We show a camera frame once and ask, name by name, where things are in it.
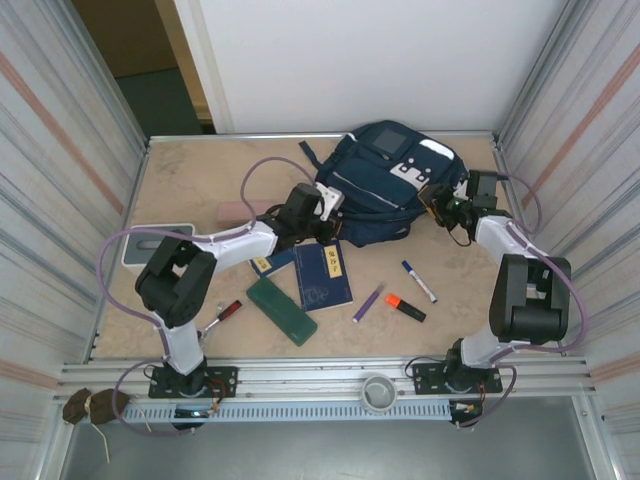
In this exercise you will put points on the pink pencil case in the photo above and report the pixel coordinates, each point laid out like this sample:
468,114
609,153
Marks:
235,211

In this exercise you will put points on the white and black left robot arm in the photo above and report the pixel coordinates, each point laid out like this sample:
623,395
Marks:
235,247

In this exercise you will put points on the dark green pencil case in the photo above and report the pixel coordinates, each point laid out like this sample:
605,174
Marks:
280,310

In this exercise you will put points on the red and black ratchet screwdriver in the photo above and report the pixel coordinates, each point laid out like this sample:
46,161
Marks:
230,309

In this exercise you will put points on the blue book with circle emblem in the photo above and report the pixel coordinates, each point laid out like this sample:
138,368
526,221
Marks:
320,285

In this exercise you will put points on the white and grey box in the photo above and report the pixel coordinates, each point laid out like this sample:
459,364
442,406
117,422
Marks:
137,245

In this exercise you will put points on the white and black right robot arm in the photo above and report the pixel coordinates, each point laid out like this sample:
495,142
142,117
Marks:
500,235

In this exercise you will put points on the aluminium side rail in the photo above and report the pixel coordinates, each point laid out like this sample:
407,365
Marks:
135,195
500,155

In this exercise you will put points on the grey round cup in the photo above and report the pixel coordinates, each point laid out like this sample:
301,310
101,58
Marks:
372,400

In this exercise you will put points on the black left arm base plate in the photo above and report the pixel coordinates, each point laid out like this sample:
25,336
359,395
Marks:
222,380

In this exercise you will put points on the purple pen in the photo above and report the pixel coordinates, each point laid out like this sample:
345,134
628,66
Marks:
369,302

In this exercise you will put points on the navy blue backpack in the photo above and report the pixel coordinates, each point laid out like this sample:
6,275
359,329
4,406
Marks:
380,185

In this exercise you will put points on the plain blue book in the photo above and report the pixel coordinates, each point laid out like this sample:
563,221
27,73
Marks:
280,260

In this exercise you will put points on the white marker with blue cap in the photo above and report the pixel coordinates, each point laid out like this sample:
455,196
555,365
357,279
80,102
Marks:
420,282

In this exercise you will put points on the thin aluminium rail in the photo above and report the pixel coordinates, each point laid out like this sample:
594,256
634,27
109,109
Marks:
280,136

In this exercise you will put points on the brown wooden door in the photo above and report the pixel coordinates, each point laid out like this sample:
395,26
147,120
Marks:
130,35

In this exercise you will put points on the wide aluminium rail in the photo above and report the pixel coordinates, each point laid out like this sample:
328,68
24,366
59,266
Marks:
310,375

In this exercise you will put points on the white door frame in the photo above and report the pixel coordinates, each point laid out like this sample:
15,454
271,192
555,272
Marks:
210,65

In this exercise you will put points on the orange and black highlighter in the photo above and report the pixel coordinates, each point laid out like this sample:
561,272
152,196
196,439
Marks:
407,310

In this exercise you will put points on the small circuit board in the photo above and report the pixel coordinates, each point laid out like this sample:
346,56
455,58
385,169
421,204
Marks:
192,413
465,407

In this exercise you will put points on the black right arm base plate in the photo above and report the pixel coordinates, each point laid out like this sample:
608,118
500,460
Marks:
430,375

